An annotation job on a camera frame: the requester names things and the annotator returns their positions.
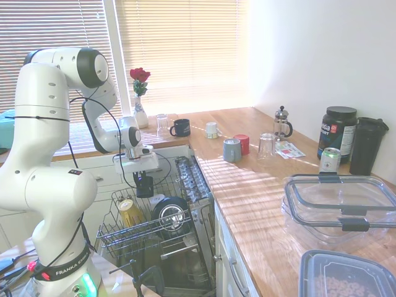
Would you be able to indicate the red mug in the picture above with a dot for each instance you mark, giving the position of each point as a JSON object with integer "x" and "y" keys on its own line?
{"x": 244, "y": 143}

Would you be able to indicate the red rose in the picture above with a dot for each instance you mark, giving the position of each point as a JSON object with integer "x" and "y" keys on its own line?
{"x": 139, "y": 75}

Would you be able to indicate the small white cup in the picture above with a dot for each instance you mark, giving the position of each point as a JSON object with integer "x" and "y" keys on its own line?
{"x": 157, "y": 199}

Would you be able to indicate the white cup with green print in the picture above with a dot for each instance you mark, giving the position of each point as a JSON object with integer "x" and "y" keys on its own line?
{"x": 212, "y": 130}

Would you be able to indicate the stainless steel dishwasher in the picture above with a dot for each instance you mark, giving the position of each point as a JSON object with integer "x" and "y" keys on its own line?
{"x": 202, "y": 226}

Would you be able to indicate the clear container with grey-rimmed lid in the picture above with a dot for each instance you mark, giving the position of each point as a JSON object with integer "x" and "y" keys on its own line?
{"x": 340, "y": 191}

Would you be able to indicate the wooden window blind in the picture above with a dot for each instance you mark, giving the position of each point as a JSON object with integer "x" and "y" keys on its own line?
{"x": 46, "y": 24}
{"x": 185, "y": 55}

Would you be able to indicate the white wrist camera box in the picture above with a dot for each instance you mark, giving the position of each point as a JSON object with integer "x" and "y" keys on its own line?
{"x": 147, "y": 150}

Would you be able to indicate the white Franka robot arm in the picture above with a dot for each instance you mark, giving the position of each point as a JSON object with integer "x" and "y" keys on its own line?
{"x": 40, "y": 92}

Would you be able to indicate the white drawer cabinet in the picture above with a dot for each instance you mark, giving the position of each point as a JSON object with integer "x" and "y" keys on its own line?
{"x": 105, "y": 198}

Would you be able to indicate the metal cabinet knob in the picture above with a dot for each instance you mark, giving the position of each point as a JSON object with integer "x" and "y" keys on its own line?
{"x": 217, "y": 257}

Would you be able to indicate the black clamp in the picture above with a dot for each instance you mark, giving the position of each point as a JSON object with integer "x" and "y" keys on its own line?
{"x": 148, "y": 278}

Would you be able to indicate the small clear glass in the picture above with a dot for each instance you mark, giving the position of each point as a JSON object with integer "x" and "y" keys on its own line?
{"x": 162, "y": 125}

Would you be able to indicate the clear drinking glass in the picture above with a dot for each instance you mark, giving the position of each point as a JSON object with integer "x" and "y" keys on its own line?
{"x": 266, "y": 147}

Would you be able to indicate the printed paper leaflets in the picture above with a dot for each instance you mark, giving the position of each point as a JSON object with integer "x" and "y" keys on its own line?
{"x": 289, "y": 150}

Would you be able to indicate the glass french press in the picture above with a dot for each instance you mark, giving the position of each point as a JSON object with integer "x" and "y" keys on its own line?
{"x": 281, "y": 125}

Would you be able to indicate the white blue-patterned vase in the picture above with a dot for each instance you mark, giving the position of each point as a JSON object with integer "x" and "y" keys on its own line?
{"x": 140, "y": 116}

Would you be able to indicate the yellow cup in rack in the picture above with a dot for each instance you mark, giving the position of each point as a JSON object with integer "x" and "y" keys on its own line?
{"x": 128, "y": 208}

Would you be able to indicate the white counter cabinet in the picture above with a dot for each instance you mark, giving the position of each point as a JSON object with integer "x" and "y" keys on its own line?
{"x": 224, "y": 241}

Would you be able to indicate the grey mug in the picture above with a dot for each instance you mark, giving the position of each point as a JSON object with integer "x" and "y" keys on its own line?
{"x": 230, "y": 150}

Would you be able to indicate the black pot with steel inside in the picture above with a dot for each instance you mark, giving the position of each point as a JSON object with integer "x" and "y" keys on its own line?
{"x": 168, "y": 216}

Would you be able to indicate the black protein powder tub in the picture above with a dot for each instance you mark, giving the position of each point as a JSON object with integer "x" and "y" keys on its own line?
{"x": 337, "y": 130}

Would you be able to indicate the dark navy mug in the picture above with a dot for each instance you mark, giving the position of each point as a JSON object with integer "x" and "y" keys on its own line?
{"x": 144, "y": 190}

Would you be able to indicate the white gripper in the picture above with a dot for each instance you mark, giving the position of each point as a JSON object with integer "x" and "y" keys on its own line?
{"x": 136, "y": 162}

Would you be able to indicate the teal fabric item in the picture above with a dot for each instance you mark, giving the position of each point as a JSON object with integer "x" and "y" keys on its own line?
{"x": 6, "y": 130}

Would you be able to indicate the silver green drink can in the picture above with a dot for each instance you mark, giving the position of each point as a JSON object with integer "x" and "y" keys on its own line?
{"x": 329, "y": 161}

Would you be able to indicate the red stop button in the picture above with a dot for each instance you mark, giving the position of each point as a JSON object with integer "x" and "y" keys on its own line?
{"x": 31, "y": 266}

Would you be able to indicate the navy mug with white print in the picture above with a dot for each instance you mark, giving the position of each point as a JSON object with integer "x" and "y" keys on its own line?
{"x": 182, "y": 127}

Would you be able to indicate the grey container with cereal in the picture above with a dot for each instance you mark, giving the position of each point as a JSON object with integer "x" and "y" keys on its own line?
{"x": 340, "y": 275}

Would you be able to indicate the black shaker bottle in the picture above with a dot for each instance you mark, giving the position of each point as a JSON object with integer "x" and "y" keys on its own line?
{"x": 366, "y": 145}

